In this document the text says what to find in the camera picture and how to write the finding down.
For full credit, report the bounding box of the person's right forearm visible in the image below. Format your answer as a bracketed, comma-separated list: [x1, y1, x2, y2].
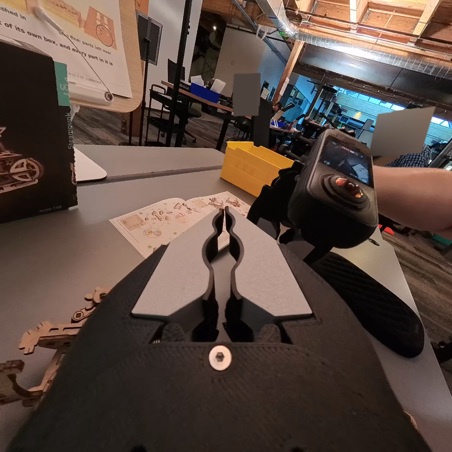
[372, 165, 452, 241]

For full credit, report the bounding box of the black framed panel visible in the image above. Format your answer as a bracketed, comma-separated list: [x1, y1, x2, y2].
[136, 11, 163, 66]

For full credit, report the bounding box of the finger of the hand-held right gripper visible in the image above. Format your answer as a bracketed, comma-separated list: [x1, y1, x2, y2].
[282, 240, 315, 261]
[255, 216, 282, 241]

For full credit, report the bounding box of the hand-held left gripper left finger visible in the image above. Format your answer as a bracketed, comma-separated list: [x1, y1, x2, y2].
[131, 208, 226, 341]

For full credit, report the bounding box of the dark model kit box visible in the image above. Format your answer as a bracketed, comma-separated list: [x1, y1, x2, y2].
[0, 38, 79, 224]

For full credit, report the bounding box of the wooden easel board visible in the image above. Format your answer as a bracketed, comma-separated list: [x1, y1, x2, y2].
[69, 0, 143, 113]

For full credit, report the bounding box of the open instruction booklet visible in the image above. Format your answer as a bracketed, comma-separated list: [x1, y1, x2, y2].
[109, 191, 252, 259]

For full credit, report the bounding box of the black office chair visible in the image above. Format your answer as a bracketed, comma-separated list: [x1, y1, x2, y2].
[178, 99, 203, 142]

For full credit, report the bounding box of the white rounded board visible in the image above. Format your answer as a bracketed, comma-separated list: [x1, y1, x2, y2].
[73, 148, 107, 183]

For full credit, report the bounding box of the wooden support post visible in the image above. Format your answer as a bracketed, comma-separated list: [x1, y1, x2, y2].
[274, 40, 305, 103]

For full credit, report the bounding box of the silver ventilation duct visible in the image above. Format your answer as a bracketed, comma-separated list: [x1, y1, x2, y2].
[254, 0, 452, 59]

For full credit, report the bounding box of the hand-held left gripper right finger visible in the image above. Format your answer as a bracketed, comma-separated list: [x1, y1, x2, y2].
[225, 206, 314, 341]

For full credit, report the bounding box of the white instruction poster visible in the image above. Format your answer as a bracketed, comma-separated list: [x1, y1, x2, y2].
[0, 0, 133, 106]

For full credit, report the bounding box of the yellow plastic bin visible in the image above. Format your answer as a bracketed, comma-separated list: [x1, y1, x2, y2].
[220, 141, 294, 198]

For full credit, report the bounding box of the blue storage bin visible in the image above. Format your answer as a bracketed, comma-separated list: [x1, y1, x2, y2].
[190, 83, 221, 104]

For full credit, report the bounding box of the wooden office desk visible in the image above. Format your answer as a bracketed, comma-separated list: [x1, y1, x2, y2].
[161, 80, 234, 147]

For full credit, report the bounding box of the large partly assembled wooden model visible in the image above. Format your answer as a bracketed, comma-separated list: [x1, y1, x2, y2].
[0, 287, 113, 407]

